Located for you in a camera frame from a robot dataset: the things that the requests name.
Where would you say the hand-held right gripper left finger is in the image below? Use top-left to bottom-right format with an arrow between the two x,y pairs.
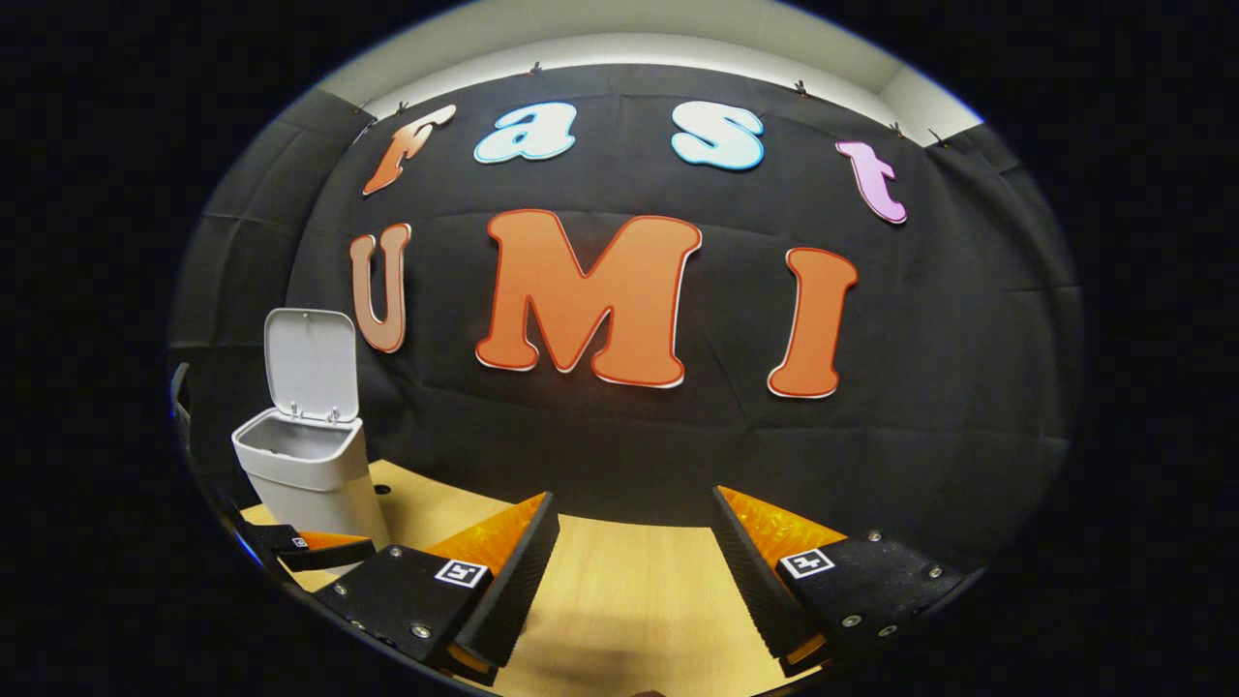
312,491 -> 560,686

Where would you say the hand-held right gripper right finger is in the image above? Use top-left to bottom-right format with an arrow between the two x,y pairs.
711,485 -> 983,679

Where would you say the white desktop garbage bin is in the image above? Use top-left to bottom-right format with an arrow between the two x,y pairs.
230,308 -> 393,551

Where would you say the wooden desktop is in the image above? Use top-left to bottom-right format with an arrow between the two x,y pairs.
237,460 -> 824,697

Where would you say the black backdrop cloth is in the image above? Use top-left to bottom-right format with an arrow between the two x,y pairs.
169,63 -> 1083,562

